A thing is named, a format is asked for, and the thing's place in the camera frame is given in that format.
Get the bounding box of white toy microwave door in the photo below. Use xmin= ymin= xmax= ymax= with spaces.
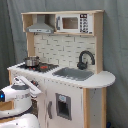
xmin=56 ymin=14 xmax=80 ymax=33

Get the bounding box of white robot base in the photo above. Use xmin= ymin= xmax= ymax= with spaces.
xmin=0 ymin=114 xmax=40 ymax=128

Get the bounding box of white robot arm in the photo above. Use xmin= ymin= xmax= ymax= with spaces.
xmin=0 ymin=76 xmax=41 ymax=119

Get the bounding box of wooden toy kitchen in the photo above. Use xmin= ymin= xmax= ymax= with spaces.
xmin=9 ymin=10 xmax=115 ymax=128

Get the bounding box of grey toy sink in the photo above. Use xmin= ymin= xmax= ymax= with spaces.
xmin=53 ymin=67 xmax=93 ymax=81

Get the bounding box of black toy faucet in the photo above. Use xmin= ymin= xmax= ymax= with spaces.
xmin=77 ymin=50 xmax=95 ymax=70

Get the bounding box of black toy stovetop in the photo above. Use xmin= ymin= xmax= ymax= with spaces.
xmin=21 ymin=63 xmax=57 ymax=73

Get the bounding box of silver toy pot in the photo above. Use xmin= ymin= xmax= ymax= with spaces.
xmin=24 ymin=56 xmax=40 ymax=66

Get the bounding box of grey ice dispenser panel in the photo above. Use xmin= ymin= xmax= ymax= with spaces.
xmin=56 ymin=94 xmax=72 ymax=120

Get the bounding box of grey range hood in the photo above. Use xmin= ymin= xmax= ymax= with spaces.
xmin=26 ymin=15 xmax=54 ymax=34

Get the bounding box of grey fridge door handle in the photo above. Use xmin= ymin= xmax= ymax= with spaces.
xmin=48 ymin=101 xmax=52 ymax=119

